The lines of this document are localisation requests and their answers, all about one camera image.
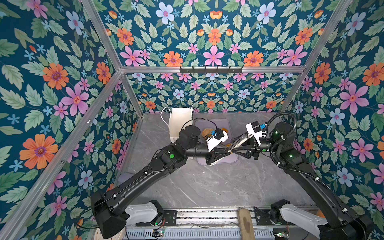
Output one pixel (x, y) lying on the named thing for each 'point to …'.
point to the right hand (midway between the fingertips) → (233, 145)
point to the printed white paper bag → (179, 116)
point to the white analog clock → (121, 235)
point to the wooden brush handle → (246, 224)
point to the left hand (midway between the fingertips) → (231, 149)
